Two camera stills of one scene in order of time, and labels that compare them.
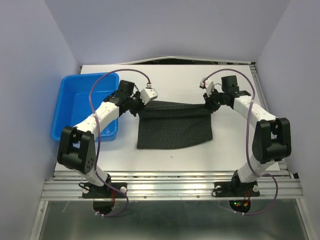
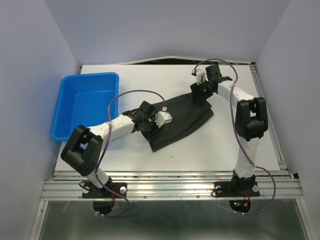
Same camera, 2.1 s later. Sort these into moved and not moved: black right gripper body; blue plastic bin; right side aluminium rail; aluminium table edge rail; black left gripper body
Moved: black right gripper body; black left gripper body
Not moved: blue plastic bin; aluminium table edge rail; right side aluminium rail
